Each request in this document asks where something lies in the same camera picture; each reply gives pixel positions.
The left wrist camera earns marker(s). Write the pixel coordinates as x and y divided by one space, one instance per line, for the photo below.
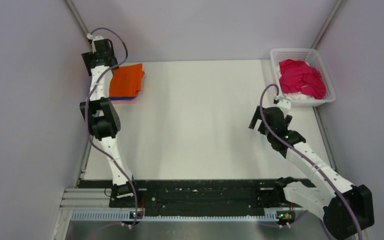
91 38

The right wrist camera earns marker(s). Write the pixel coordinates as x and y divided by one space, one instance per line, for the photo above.
282 103

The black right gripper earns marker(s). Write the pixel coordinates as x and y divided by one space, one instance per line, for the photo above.
256 117

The aluminium frame rail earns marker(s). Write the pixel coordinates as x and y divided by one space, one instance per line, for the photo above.
96 194

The folded light pink t-shirt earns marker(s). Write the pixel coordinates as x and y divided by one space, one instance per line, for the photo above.
124 101

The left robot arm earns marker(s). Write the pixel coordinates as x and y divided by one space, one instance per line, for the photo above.
103 122

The folded blue t-shirt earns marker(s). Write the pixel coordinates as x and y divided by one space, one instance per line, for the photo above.
122 98

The white plastic laundry basket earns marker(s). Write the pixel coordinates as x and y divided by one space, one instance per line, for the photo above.
311 57

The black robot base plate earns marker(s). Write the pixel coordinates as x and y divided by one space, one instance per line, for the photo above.
203 198

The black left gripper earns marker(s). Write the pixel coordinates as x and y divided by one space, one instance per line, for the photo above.
88 57

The orange t-shirt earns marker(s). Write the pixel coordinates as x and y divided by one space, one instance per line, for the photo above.
127 81

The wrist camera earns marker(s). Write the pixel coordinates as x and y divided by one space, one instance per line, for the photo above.
282 103
91 38

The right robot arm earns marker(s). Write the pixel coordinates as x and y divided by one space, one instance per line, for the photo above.
345 209

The pink crumpled t-shirt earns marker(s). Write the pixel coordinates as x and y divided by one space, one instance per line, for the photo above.
298 76

